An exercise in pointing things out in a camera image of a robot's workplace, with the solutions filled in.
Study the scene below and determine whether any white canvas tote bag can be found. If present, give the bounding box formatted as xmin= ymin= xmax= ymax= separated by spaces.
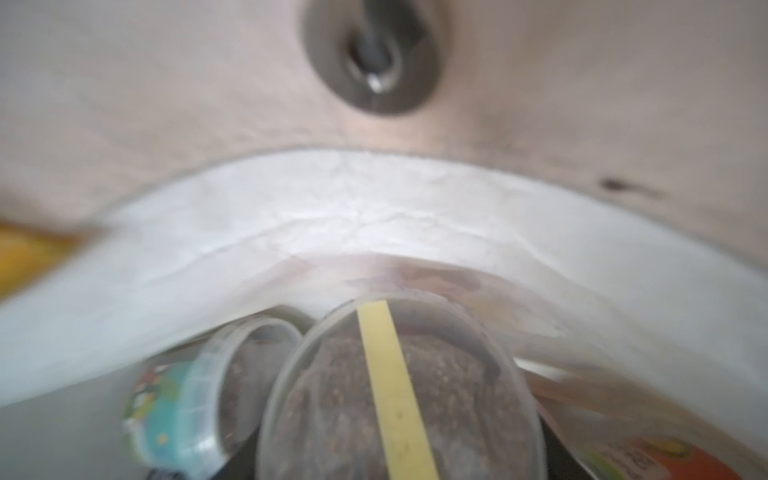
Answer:
xmin=1 ymin=150 xmax=767 ymax=479

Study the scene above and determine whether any red seed jar in bag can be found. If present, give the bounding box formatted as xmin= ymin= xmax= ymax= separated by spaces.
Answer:
xmin=576 ymin=436 xmax=741 ymax=480

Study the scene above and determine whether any teal label seed jar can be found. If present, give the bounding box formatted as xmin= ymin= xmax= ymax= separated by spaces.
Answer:
xmin=122 ymin=314 xmax=302 ymax=479

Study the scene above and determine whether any yellow stripe lid seed jar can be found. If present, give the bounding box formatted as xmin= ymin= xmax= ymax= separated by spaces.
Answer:
xmin=256 ymin=291 xmax=547 ymax=479

